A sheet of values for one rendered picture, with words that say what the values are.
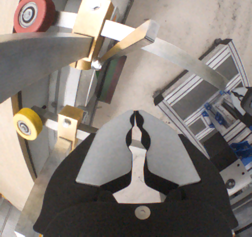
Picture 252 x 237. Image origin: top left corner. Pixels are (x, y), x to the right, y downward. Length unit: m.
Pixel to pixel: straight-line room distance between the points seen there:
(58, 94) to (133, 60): 0.71
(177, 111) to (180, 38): 0.61
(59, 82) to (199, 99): 0.99
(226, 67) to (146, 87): 0.73
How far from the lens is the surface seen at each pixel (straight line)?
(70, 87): 0.56
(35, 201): 0.28
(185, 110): 1.12
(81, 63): 0.25
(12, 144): 0.48
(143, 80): 1.15
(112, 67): 0.41
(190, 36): 1.22
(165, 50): 0.25
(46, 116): 0.36
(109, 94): 0.43
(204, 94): 1.13
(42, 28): 0.25
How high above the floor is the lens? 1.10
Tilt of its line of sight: 60 degrees down
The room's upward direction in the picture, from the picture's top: 176 degrees counter-clockwise
